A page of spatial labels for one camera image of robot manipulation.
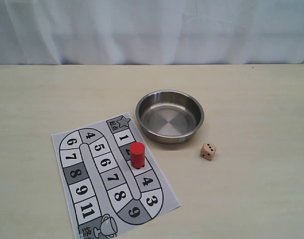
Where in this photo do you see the red cylinder game piece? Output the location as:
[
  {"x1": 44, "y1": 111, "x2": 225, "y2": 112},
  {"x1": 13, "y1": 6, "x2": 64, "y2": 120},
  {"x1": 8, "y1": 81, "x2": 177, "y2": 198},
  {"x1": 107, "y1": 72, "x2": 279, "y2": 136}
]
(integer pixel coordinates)
[{"x1": 130, "y1": 142, "x2": 145, "y2": 169}]

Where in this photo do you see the wooden die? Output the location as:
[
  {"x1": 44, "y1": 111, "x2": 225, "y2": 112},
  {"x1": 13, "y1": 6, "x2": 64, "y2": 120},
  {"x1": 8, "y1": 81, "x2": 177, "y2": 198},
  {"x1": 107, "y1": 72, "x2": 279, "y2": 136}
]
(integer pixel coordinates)
[{"x1": 200, "y1": 143, "x2": 216, "y2": 161}]

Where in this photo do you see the stainless steel bowl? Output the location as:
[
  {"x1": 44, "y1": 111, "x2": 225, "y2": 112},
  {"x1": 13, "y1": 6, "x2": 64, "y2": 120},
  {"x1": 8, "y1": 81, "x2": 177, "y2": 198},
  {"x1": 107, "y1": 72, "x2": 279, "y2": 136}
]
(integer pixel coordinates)
[{"x1": 135, "y1": 90, "x2": 205, "y2": 144}]

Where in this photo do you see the paper game board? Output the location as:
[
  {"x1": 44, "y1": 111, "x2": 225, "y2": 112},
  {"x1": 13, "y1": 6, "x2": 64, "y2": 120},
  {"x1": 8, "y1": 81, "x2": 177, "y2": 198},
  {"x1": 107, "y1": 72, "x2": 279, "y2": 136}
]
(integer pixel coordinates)
[{"x1": 52, "y1": 113, "x2": 181, "y2": 239}]

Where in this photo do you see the white curtain backdrop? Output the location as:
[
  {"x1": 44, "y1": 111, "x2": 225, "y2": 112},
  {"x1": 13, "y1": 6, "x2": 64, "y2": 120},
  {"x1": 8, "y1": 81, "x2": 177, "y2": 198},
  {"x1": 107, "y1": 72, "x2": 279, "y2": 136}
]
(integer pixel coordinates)
[{"x1": 0, "y1": 0, "x2": 304, "y2": 65}]

